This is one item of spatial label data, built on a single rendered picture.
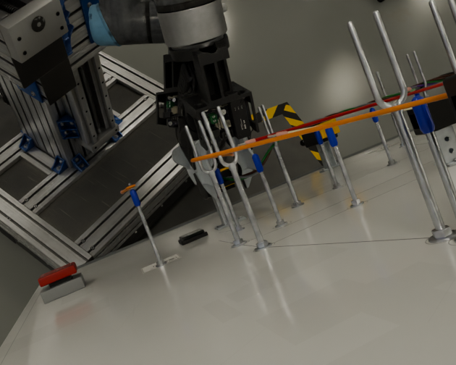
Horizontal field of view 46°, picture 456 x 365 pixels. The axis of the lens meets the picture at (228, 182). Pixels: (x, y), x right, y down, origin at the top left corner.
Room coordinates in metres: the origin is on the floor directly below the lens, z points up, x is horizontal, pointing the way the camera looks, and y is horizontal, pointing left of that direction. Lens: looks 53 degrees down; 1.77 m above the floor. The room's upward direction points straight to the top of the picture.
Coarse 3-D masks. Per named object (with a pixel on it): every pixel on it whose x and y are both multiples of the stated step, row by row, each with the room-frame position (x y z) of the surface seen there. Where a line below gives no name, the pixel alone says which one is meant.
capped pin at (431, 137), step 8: (416, 96) 0.22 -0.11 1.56; (424, 104) 0.21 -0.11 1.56; (416, 112) 0.21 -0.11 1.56; (424, 112) 0.21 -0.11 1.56; (424, 120) 0.20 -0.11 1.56; (432, 120) 0.21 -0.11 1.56; (424, 128) 0.20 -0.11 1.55; (432, 128) 0.20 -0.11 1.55; (432, 136) 0.20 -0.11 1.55; (432, 144) 0.20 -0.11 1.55; (432, 152) 0.19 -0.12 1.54; (440, 152) 0.19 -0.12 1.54; (440, 160) 0.19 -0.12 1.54; (440, 168) 0.19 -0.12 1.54; (440, 176) 0.18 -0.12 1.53; (448, 176) 0.18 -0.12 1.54; (448, 184) 0.18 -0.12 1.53; (448, 192) 0.18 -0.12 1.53
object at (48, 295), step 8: (80, 272) 0.35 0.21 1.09; (72, 280) 0.32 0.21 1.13; (80, 280) 0.32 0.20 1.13; (48, 288) 0.31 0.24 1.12; (56, 288) 0.31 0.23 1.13; (64, 288) 0.31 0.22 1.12; (72, 288) 0.31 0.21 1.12; (80, 288) 0.31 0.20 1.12; (48, 296) 0.30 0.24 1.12; (56, 296) 0.30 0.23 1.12
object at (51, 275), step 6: (66, 264) 0.36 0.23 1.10; (72, 264) 0.34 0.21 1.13; (54, 270) 0.34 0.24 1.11; (60, 270) 0.33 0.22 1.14; (66, 270) 0.33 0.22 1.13; (72, 270) 0.33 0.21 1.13; (42, 276) 0.33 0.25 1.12; (48, 276) 0.32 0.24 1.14; (54, 276) 0.32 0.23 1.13; (60, 276) 0.32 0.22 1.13; (66, 276) 0.32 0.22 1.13; (42, 282) 0.31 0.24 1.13; (48, 282) 0.31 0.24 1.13; (54, 282) 0.32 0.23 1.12; (60, 282) 0.32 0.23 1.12
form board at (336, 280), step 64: (320, 192) 0.44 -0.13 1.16; (384, 192) 0.32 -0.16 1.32; (128, 256) 0.43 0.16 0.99; (192, 256) 0.30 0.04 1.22; (256, 256) 0.23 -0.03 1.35; (320, 256) 0.19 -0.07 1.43; (384, 256) 0.16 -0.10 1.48; (448, 256) 0.14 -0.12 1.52; (64, 320) 0.21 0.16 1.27; (128, 320) 0.17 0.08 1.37; (192, 320) 0.14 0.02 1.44; (256, 320) 0.12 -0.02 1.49; (320, 320) 0.10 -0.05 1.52; (384, 320) 0.09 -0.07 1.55; (448, 320) 0.08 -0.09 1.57
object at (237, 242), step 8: (200, 128) 0.39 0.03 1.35; (192, 144) 0.37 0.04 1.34; (208, 144) 0.38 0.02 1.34; (200, 168) 0.35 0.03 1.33; (216, 168) 0.36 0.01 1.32; (216, 184) 0.34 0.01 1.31; (216, 192) 0.33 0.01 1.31; (224, 200) 0.33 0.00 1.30; (224, 208) 0.32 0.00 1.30; (232, 224) 0.31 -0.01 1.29; (232, 232) 0.30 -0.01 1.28; (240, 240) 0.29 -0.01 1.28
